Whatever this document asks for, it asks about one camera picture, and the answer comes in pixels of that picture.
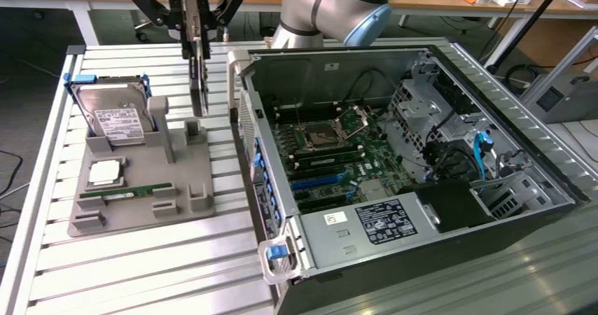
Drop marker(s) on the graphics card with metal bracket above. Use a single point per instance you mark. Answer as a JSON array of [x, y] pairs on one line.
[[198, 91]]

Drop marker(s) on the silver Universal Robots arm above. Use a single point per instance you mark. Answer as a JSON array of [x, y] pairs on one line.
[[322, 10]]

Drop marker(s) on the black office chair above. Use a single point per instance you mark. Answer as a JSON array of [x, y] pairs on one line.
[[142, 36]]

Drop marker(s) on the hard disk in blue caddy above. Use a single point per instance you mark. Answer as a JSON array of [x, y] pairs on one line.
[[112, 98]]

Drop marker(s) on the thin socket locking lever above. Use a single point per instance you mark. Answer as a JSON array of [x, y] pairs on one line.
[[298, 113]]

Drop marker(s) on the metal socket cover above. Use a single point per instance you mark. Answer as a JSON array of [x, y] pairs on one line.
[[350, 120]]

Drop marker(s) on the wooden desk with clutter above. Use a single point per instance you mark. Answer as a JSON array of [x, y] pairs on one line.
[[434, 3]]

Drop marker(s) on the CPU socket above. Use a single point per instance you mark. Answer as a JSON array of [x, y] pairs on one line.
[[322, 136]]

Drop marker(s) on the grey plastic parts rack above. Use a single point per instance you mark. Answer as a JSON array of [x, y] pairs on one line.
[[140, 175]]

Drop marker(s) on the silver CPU chip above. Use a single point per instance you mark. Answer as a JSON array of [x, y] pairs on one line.
[[104, 173]]

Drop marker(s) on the black installed RAM stick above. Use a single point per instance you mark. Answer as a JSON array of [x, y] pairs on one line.
[[327, 159]]

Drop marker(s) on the metal disk bay cage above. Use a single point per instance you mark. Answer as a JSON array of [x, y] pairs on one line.
[[415, 110]]

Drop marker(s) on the green RAM stick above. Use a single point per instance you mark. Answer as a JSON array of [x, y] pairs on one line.
[[140, 190]]

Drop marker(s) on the blue expansion slot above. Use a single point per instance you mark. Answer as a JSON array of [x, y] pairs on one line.
[[318, 182]]

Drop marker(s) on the green motherboard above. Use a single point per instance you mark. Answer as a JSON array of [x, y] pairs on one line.
[[374, 161]]

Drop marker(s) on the silver chipset heatsink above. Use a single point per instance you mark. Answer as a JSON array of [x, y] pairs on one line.
[[373, 189]]

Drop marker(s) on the black tripod pole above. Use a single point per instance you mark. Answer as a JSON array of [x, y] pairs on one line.
[[540, 14]]

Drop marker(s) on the grey power supply unit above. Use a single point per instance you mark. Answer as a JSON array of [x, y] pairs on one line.
[[337, 241]]

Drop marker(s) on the black plastic shroud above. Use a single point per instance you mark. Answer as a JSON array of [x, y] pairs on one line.
[[449, 203]]

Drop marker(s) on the grey computer tower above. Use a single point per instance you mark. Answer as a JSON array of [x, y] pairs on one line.
[[574, 98]]

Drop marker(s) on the black open PC case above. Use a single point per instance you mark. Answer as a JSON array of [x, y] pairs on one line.
[[421, 287]]

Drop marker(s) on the grey metal drive bracket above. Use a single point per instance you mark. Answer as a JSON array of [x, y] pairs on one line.
[[509, 203]]

